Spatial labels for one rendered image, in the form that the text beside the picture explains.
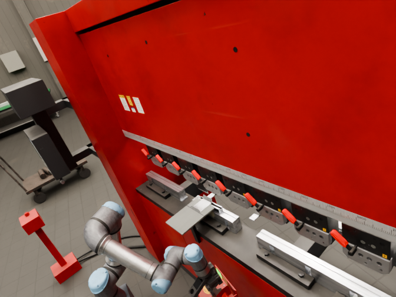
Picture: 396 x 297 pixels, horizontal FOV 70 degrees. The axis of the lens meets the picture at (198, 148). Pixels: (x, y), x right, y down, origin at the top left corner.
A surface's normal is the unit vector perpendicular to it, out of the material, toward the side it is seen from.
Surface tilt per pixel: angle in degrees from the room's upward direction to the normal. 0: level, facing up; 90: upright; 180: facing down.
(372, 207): 90
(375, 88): 90
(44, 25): 90
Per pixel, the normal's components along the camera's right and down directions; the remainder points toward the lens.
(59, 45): 0.62, 0.20
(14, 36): 0.42, 0.32
